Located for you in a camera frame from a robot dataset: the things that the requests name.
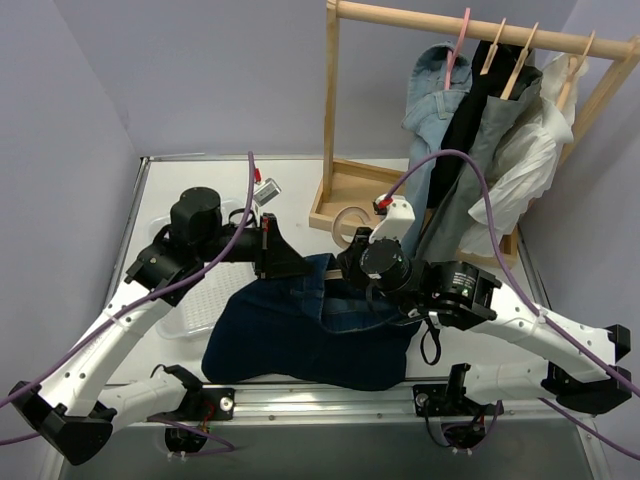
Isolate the beige plastic hanger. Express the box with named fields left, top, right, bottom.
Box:
left=324, top=205, right=381, bottom=281

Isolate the dark blue denim skirt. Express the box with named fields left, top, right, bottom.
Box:
left=201, top=254, right=420, bottom=391

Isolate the light blue denim jacket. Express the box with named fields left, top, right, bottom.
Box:
left=401, top=42, right=472, bottom=256

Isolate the pink plastic hanger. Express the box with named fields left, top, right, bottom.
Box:
left=444, top=7, right=471, bottom=90

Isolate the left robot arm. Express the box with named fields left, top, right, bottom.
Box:
left=9, top=187, right=313, bottom=466

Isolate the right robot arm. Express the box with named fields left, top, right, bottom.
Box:
left=333, top=227, right=632, bottom=415

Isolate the wooden hanger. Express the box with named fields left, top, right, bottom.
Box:
left=500, top=22, right=539, bottom=100
left=555, top=30, right=596, bottom=111
left=480, top=18, right=506, bottom=76

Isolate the wooden clothes rack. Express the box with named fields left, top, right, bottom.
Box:
left=309, top=1, right=639, bottom=265

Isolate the white plastic basket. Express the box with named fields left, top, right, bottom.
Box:
left=149, top=197, right=261, bottom=342

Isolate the grey garment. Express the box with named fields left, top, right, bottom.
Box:
left=415, top=66, right=542, bottom=262

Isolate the white shirt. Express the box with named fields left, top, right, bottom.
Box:
left=485, top=53, right=589, bottom=238

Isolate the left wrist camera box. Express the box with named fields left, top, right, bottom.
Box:
left=253, top=178, right=282, bottom=207

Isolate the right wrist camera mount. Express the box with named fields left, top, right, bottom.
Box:
left=369, top=195, right=415, bottom=244

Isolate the aluminium mounting rail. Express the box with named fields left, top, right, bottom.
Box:
left=107, top=382, right=551, bottom=421

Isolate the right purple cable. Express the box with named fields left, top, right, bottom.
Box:
left=384, top=148, right=640, bottom=459

